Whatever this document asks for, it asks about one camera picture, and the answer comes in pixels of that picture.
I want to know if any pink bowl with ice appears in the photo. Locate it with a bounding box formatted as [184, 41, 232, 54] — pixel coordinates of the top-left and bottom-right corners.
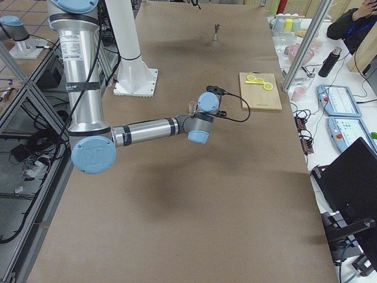
[286, 44, 315, 65]

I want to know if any yellow plastic knife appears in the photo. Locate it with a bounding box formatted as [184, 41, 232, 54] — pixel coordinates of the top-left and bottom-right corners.
[245, 80, 265, 85]

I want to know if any green plastic cup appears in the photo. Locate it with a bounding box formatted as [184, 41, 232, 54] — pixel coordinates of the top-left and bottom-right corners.
[292, 18, 301, 34]

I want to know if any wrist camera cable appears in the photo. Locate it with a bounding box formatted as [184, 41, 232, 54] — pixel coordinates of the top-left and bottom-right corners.
[206, 85, 252, 123]

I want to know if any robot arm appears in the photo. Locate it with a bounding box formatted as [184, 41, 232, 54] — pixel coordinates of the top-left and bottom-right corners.
[48, 1, 221, 174]
[1, 15, 29, 41]

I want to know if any grey plastic cup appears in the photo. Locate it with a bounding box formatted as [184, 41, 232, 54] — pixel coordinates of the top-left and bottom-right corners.
[273, 17, 286, 33]

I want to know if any seated person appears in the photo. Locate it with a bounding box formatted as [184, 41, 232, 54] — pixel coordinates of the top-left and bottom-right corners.
[326, 1, 376, 55]

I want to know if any pink plastic cup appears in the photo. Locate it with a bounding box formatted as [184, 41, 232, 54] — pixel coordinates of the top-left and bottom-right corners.
[291, 86, 307, 102]

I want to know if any lemon slice far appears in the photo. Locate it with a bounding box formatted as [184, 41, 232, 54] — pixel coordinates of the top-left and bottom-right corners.
[246, 75, 256, 81]

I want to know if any bamboo cutting board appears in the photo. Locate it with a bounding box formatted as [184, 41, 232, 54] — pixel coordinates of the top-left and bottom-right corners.
[239, 72, 282, 111]

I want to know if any teach pendant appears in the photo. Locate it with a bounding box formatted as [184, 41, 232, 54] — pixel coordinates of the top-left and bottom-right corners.
[316, 84, 362, 117]
[328, 116, 376, 153]

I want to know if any teach pendant far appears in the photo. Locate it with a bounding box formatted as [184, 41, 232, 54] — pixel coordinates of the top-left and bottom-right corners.
[316, 84, 362, 117]

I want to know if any yellow plastic cup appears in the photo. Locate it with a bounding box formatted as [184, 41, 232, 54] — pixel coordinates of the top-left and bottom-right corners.
[283, 18, 294, 33]

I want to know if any steel jigger measuring cup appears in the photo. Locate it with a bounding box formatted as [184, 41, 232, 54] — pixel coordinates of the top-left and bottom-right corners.
[213, 24, 221, 41]

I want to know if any teach pendant near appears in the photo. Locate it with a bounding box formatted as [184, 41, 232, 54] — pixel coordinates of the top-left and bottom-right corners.
[328, 116, 376, 153]

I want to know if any lemon slice near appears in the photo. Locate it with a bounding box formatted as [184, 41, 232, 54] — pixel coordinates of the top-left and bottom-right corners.
[263, 83, 273, 91]

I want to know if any clear glass cup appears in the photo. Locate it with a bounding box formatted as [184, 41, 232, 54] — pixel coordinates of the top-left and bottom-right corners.
[188, 101, 197, 115]

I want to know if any black monitor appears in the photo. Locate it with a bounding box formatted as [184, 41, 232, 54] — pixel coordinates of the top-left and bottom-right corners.
[311, 137, 376, 268]

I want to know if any black water bottle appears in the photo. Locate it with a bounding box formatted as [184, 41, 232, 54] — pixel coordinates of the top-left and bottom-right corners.
[318, 47, 342, 78]

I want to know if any aluminium frame post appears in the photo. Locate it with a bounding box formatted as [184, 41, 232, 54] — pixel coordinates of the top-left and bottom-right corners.
[282, 0, 333, 93]

